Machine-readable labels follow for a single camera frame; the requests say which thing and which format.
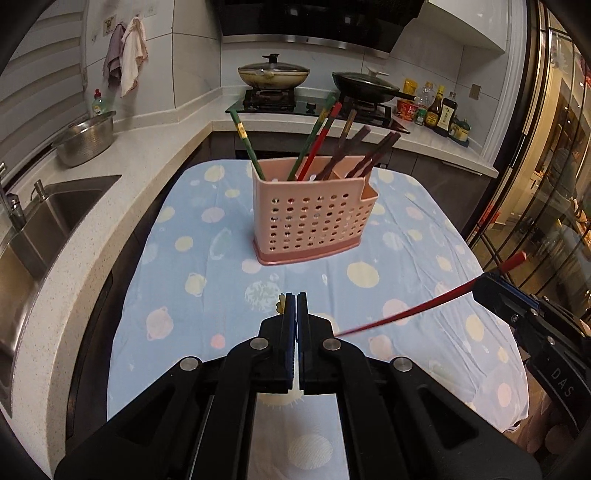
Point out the dark soy sauce bottle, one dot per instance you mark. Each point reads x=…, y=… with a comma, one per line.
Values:
x=447, y=117

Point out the wall outlet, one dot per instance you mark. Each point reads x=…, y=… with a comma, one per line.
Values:
x=475, y=91

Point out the person's right hand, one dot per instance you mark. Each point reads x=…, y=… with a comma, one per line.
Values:
x=545, y=429

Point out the green dish soap bottle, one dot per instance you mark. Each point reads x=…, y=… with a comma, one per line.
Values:
x=98, y=104

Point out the stainless steel sink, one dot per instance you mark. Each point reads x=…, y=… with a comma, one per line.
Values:
x=60, y=207

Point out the purple hanging cloth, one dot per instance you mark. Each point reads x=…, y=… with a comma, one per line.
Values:
x=113, y=55

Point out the black frying pan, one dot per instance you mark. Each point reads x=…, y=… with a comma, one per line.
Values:
x=364, y=87

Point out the blue planet-printed tablecloth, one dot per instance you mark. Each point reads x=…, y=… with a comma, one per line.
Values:
x=194, y=240

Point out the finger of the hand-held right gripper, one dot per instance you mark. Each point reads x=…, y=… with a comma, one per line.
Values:
x=496, y=300
x=515, y=288

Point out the dark red chopstick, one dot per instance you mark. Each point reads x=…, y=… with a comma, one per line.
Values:
x=383, y=147
x=358, y=141

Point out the white speckled kitchen counter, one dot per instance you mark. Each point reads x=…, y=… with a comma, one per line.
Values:
x=152, y=147

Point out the thin red chopstick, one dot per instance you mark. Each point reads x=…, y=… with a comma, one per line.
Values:
x=318, y=143

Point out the metal colander bowl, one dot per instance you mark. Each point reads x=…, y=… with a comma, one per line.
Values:
x=85, y=141

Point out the thick red chopstick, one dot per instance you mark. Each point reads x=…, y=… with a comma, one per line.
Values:
x=415, y=306

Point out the white wall cabinet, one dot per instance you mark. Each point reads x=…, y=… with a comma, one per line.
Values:
x=461, y=23

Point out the gold flower-shaped spoon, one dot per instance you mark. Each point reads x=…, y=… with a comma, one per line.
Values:
x=279, y=304

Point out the white hanging cloth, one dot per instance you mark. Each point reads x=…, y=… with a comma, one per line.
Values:
x=134, y=55

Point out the clear bottle green label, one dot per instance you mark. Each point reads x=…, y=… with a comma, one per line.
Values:
x=422, y=115

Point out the brown chopstick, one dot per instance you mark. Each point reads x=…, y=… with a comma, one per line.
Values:
x=344, y=136

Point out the black-framed glass door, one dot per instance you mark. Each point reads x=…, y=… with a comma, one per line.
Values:
x=545, y=161

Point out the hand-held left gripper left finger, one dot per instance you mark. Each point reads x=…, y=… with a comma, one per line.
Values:
x=290, y=323

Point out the pink perforated utensil basket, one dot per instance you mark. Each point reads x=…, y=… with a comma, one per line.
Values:
x=314, y=230

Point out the wok with glass lid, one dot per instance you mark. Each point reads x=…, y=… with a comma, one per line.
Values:
x=274, y=74

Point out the black range hood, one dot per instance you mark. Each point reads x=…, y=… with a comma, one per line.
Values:
x=314, y=23

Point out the metal sink faucet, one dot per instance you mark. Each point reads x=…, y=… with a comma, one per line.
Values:
x=11, y=207

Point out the black gas stove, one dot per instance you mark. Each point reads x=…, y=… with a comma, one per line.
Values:
x=277, y=104

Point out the brown sauce bottle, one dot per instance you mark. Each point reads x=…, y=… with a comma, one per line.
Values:
x=435, y=115

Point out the red instant noodle cup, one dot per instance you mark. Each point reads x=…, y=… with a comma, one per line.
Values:
x=406, y=110

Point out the white window blind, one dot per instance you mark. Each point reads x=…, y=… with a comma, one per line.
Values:
x=37, y=60

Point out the yellow packet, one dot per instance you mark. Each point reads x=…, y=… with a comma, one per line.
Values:
x=411, y=88

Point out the green-lidded jar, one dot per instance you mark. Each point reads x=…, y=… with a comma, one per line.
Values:
x=464, y=134
x=455, y=129

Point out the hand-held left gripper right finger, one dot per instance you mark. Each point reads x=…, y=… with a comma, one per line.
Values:
x=302, y=323

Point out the metal soap dispenser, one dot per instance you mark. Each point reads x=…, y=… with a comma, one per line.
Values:
x=38, y=191

